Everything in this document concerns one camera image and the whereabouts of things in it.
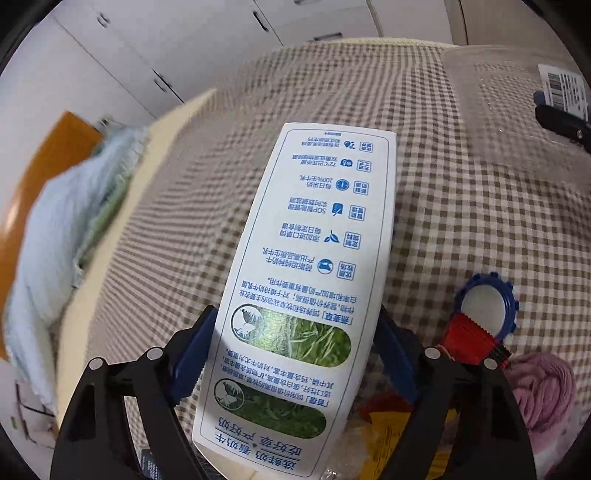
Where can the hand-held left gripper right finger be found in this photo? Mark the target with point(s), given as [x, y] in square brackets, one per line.
[401, 360]

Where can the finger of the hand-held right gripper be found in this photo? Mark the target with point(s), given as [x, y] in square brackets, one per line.
[541, 98]
[561, 121]

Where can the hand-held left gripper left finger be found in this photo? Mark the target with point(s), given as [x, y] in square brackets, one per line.
[194, 360]

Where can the clear labelled plastic packet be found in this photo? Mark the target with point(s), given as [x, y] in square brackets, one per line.
[498, 92]

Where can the yellow snack packet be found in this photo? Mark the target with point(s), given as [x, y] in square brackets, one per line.
[388, 422]

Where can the small red snack packet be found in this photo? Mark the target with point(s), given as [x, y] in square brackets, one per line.
[471, 337]

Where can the blue jar lid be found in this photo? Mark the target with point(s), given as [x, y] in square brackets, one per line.
[482, 307]

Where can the mauve towel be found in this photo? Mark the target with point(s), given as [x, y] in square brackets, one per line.
[540, 392]

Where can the white milk carton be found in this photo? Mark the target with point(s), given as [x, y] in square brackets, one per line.
[300, 258]

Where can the beige door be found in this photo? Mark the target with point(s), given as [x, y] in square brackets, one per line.
[498, 23]

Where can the brown checked blanket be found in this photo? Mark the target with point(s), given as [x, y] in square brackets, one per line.
[184, 230]

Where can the light blue quilt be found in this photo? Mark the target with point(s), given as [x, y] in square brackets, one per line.
[51, 254]

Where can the white wardrobe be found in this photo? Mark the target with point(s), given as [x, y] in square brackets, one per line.
[184, 37]

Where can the wooden bed frame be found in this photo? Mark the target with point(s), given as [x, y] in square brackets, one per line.
[27, 184]

